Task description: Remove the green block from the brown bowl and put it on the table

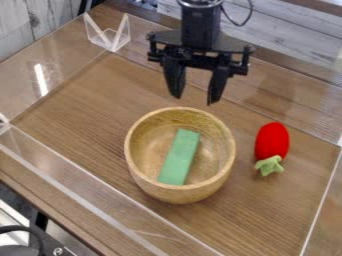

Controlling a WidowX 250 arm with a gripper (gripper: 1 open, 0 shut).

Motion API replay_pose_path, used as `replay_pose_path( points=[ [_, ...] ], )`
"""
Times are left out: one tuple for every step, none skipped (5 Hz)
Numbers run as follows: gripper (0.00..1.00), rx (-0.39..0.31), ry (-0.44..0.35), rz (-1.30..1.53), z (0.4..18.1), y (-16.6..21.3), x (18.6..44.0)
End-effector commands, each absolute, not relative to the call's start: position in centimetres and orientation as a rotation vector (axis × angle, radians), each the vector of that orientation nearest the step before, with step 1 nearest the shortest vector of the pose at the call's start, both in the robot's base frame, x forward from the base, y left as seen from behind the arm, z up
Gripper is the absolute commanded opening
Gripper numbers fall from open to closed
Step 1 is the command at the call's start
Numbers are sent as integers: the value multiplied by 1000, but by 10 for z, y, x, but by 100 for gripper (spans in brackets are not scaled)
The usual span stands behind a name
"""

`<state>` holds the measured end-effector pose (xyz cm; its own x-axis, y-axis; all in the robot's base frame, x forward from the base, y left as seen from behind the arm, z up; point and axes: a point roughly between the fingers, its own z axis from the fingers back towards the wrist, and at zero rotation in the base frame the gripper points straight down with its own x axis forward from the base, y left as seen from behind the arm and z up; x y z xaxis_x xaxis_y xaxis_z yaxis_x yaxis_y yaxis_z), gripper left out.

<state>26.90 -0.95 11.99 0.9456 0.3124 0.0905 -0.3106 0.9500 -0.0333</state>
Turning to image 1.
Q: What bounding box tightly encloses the clear acrylic tray wall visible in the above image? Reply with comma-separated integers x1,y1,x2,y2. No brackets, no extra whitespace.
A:
0,114,223,256

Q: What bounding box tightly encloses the brown wooden bowl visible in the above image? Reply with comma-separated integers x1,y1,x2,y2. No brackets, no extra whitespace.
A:
124,107,236,204

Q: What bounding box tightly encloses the clear acrylic corner bracket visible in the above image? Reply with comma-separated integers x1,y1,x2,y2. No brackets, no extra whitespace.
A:
83,14,131,53

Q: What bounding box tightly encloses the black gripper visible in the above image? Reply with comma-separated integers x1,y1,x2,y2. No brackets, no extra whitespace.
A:
147,0,255,105

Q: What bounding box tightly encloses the green rectangular block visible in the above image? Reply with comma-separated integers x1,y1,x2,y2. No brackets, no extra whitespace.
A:
158,129,200,186

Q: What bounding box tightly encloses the red plush strawberry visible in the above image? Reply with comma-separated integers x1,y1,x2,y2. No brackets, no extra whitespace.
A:
254,122,290,177

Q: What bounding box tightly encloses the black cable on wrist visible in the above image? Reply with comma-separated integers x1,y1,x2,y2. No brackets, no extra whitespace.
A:
219,0,255,28

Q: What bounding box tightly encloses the black table leg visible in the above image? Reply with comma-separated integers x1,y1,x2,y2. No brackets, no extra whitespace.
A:
35,212,48,231

